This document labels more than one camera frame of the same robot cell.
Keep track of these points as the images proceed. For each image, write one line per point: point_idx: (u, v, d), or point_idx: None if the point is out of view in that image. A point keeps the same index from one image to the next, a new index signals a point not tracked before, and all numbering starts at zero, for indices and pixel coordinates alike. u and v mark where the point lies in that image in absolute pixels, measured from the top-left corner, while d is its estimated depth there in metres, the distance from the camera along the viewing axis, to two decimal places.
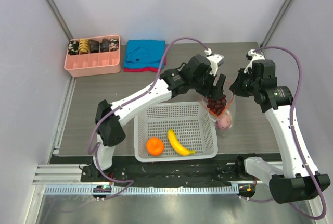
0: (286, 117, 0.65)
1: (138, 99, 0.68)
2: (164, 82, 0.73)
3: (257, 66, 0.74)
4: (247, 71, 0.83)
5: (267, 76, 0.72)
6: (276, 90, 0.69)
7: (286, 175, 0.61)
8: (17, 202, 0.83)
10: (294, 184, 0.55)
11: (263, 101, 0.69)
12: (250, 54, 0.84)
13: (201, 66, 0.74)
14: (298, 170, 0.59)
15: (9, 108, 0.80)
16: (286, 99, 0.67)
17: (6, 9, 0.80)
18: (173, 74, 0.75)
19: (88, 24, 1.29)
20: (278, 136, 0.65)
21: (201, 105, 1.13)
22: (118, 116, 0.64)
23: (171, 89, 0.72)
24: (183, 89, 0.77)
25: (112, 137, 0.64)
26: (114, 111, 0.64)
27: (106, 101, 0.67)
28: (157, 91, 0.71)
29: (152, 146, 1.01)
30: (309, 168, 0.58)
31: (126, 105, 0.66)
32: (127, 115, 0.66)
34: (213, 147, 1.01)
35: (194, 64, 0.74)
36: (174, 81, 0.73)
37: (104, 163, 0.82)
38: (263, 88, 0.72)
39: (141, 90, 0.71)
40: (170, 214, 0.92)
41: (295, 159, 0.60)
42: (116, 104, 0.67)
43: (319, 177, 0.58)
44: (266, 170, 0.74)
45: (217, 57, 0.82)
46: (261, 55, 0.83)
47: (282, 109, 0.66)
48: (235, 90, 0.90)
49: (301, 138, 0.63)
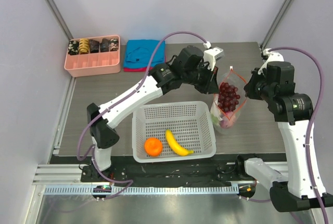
0: (302, 135, 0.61)
1: (126, 100, 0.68)
2: (153, 78, 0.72)
3: (273, 70, 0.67)
4: (263, 73, 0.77)
5: (284, 82, 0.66)
6: (295, 100, 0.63)
7: (291, 190, 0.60)
8: (17, 202, 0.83)
10: (298, 204, 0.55)
11: (279, 111, 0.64)
12: (265, 53, 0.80)
13: (192, 58, 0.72)
14: (305, 191, 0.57)
15: (9, 108, 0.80)
16: (305, 111, 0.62)
17: (7, 10, 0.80)
18: (162, 70, 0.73)
19: (88, 24, 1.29)
20: (289, 151, 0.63)
21: (198, 104, 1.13)
22: (106, 120, 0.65)
23: (160, 86, 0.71)
24: (175, 84, 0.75)
25: (105, 140, 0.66)
26: (102, 115, 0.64)
27: (94, 104, 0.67)
28: (145, 89, 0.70)
29: (150, 146, 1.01)
30: (317, 191, 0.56)
31: (114, 107, 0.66)
32: (116, 117, 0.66)
34: (210, 146, 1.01)
35: (185, 57, 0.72)
36: (164, 76, 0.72)
37: (102, 163, 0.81)
38: (278, 96, 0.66)
39: (129, 90, 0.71)
40: (170, 215, 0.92)
41: (304, 180, 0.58)
42: (104, 107, 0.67)
43: (325, 199, 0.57)
44: (267, 174, 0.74)
45: (215, 49, 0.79)
46: (278, 54, 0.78)
47: (299, 124, 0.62)
48: (247, 92, 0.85)
49: (314, 159, 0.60)
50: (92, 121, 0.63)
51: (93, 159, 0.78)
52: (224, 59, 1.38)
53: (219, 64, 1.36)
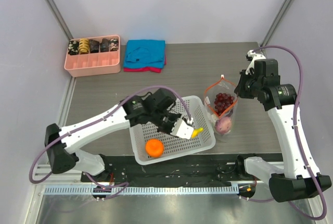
0: (290, 117, 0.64)
1: (91, 126, 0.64)
2: (124, 110, 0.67)
3: (259, 65, 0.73)
4: (250, 72, 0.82)
5: (270, 74, 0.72)
6: (280, 88, 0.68)
7: (288, 176, 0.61)
8: (17, 202, 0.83)
10: (294, 185, 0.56)
11: (266, 100, 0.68)
12: (250, 55, 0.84)
13: (166, 100, 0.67)
14: (299, 172, 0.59)
15: (9, 109, 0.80)
16: (290, 97, 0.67)
17: (7, 10, 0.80)
18: (133, 102, 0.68)
19: (88, 24, 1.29)
20: (282, 137, 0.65)
21: (191, 100, 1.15)
22: (65, 144, 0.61)
23: (129, 119, 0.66)
24: (144, 120, 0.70)
25: (59, 165, 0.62)
26: (61, 138, 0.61)
27: (55, 126, 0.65)
28: (113, 119, 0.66)
29: (151, 147, 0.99)
30: (310, 170, 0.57)
31: (76, 132, 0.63)
32: (75, 144, 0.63)
34: (210, 138, 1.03)
35: (160, 96, 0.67)
36: (135, 108, 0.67)
37: (94, 169, 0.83)
38: (265, 86, 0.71)
39: (96, 117, 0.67)
40: (170, 214, 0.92)
41: (297, 161, 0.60)
42: (65, 131, 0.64)
43: (320, 178, 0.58)
44: (266, 169, 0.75)
45: (184, 133, 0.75)
46: (261, 56, 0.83)
47: (285, 108, 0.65)
48: (238, 92, 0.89)
49: (304, 140, 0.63)
50: (49, 145, 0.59)
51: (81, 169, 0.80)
52: (224, 59, 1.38)
53: (219, 64, 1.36)
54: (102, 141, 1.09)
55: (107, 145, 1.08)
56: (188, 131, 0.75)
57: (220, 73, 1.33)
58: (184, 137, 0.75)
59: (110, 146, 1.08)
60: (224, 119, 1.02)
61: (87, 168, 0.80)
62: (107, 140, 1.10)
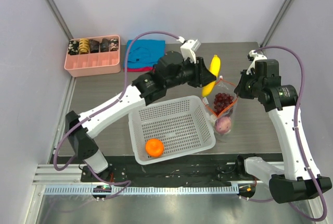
0: (290, 119, 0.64)
1: (109, 109, 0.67)
2: (137, 88, 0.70)
3: (260, 65, 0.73)
4: (251, 72, 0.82)
5: (271, 75, 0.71)
6: (280, 89, 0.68)
7: (287, 177, 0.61)
8: (17, 202, 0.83)
10: (294, 186, 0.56)
11: (267, 100, 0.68)
12: (252, 55, 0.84)
13: (169, 68, 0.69)
14: (300, 173, 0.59)
15: (9, 109, 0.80)
16: (291, 99, 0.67)
17: (6, 9, 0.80)
18: (145, 81, 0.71)
19: (88, 24, 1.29)
20: (282, 139, 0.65)
21: (192, 100, 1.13)
22: (87, 128, 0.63)
23: (143, 97, 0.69)
24: (160, 94, 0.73)
25: (83, 150, 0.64)
26: (81, 123, 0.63)
27: (74, 112, 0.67)
28: (128, 99, 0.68)
29: (152, 148, 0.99)
30: (311, 172, 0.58)
31: (95, 115, 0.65)
32: (97, 127, 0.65)
34: (210, 138, 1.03)
35: (163, 67, 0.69)
36: (148, 87, 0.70)
37: (98, 166, 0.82)
38: (266, 87, 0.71)
39: (112, 99, 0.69)
40: (170, 214, 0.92)
41: (297, 162, 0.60)
42: (84, 116, 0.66)
43: (320, 180, 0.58)
44: (266, 170, 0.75)
45: (190, 42, 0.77)
46: (263, 56, 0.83)
47: (286, 109, 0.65)
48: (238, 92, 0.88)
49: (304, 141, 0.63)
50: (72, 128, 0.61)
51: (85, 163, 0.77)
52: (223, 59, 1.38)
53: None
54: (102, 141, 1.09)
55: (107, 145, 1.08)
56: (191, 40, 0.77)
57: (219, 73, 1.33)
58: (193, 44, 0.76)
59: (110, 146, 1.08)
60: (223, 119, 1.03)
61: (93, 163, 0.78)
62: (107, 139, 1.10)
